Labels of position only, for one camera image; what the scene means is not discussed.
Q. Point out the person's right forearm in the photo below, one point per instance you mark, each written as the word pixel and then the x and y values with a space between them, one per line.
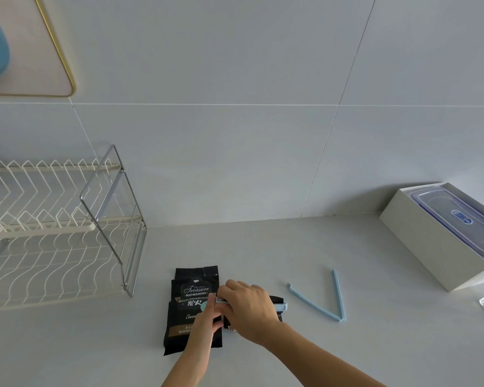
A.
pixel 318 364

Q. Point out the person's left fingers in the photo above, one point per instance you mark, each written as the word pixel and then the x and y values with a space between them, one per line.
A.
pixel 214 320

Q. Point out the person's left forearm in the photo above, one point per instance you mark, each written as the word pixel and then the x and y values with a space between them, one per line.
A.
pixel 185 368

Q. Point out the clear container with blue lid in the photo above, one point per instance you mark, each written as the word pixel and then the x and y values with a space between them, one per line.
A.
pixel 455 217

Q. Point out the open light blue sealing clip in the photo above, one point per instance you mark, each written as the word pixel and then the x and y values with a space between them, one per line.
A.
pixel 338 296

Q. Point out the chrome dish rack frame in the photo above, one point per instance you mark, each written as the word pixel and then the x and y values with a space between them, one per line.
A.
pixel 138 253

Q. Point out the person's right fingers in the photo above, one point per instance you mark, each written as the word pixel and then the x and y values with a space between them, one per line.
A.
pixel 232 292

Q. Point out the white cardboard box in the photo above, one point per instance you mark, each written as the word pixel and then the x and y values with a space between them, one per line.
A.
pixel 419 241

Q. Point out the person's right hand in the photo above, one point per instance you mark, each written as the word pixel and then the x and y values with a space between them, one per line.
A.
pixel 252 314

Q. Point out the person's left hand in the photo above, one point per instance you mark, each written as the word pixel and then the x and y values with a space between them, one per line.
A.
pixel 199 336

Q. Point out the light blue bag sealing clip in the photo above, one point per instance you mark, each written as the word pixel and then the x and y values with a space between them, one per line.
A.
pixel 281 306

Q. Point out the gold framed board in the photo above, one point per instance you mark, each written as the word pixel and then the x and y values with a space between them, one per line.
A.
pixel 32 48

